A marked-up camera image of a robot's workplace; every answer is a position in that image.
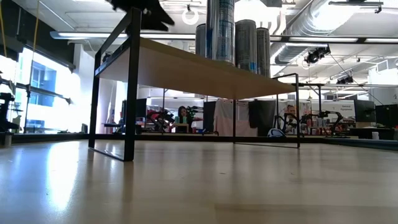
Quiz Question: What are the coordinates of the white hanging cloth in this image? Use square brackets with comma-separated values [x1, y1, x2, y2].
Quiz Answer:
[213, 98, 259, 138]

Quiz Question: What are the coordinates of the black ceiling camera cluster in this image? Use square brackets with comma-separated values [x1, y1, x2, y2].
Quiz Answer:
[303, 45, 332, 65]

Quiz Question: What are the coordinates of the seated person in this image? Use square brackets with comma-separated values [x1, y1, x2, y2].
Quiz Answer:
[176, 105, 191, 133]

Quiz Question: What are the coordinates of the silver ventilation duct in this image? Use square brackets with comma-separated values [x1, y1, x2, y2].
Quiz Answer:
[269, 0, 343, 65]

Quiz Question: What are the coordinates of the black ceiling rail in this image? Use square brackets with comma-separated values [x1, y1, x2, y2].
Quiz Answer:
[328, 1, 385, 15]

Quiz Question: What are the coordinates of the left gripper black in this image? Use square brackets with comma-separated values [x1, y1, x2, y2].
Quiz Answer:
[107, 0, 175, 32]

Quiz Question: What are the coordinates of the white ring lamp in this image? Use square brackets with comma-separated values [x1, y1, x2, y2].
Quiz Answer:
[182, 7, 200, 26]

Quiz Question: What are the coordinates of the black upright screen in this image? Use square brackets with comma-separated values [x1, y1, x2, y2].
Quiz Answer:
[203, 101, 217, 131]

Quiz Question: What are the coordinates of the long ceiling light bar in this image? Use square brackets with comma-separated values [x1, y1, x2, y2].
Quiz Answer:
[49, 30, 197, 40]
[269, 35, 398, 44]

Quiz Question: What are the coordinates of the beverage can with silver lid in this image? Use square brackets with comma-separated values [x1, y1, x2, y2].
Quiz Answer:
[205, 0, 236, 66]

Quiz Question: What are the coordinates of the slim beverage can black lid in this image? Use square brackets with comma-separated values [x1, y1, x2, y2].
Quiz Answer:
[234, 19, 258, 75]

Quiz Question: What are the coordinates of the white and blue round object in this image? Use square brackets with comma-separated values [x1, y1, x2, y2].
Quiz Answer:
[267, 128, 286, 138]

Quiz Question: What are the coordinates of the black computer monitor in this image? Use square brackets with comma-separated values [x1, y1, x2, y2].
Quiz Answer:
[374, 104, 398, 129]
[123, 98, 147, 127]
[353, 99, 377, 124]

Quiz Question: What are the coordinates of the Celsius Peach Vibe can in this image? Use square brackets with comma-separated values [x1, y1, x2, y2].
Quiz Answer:
[195, 23, 208, 58]

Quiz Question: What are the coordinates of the small black ceiling device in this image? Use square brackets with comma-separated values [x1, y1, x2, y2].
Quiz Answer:
[335, 75, 355, 85]

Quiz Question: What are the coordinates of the black equipment rack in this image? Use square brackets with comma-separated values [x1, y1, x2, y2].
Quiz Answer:
[0, 91, 21, 133]

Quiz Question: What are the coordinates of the silver Celsius beverage can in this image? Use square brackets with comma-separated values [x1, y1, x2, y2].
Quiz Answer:
[256, 27, 271, 78]

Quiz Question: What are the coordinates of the black hanging cloth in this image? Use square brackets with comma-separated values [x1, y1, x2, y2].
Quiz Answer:
[248, 99, 277, 129]

